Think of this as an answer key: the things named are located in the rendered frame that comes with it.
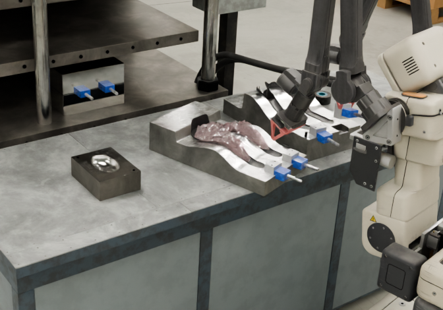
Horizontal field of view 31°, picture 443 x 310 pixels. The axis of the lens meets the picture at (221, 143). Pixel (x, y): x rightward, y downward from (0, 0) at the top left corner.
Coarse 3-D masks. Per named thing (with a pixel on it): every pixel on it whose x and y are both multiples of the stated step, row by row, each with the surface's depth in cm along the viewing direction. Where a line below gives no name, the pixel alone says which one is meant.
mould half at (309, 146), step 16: (240, 96) 319; (256, 96) 301; (288, 96) 306; (224, 112) 317; (240, 112) 308; (256, 112) 300; (272, 112) 297; (320, 112) 303; (352, 128) 291; (288, 144) 288; (304, 144) 281; (320, 144) 284; (352, 144) 295
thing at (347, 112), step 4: (336, 104) 286; (344, 104) 285; (348, 104) 286; (336, 108) 287; (344, 108) 285; (348, 108) 285; (352, 108) 286; (336, 112) 287; (340, 112) 285; (344, 112) 284; (348, 112) 282; (352, 112) 282; (356, 112) 284; (336, 116) 287; (340, 116) 285; (344, 116) 284; (348, 116) 283; (352, 116) 283; (356, 116) 282; (360, 116) 280
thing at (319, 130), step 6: (312, 126) 283; (318, 126) 283; (324, 126) 284; (312, 132) 283; (318, 132) 282; (324, 132) 282; (318, 138) 281; (324, 138) 279; (330, 138) 281; (336, 144) 277
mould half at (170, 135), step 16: (176, 112) 289; (192, 112) 290; (208, 112) 291; (160, 128) 278; (176, 128) 277; (256, 128) 284; (160, 144) 281; (176, 144) 276; (192, 144) 274; (208, 144) 271; (272, 144) 281; (192, 160) 274; (208, 160) 269; (224, 160) 265; (240, 160) 267; (224, 176) 267; (240, 176) 263; (256, 176) 260; (272, 176) 261; (256, 192) 261
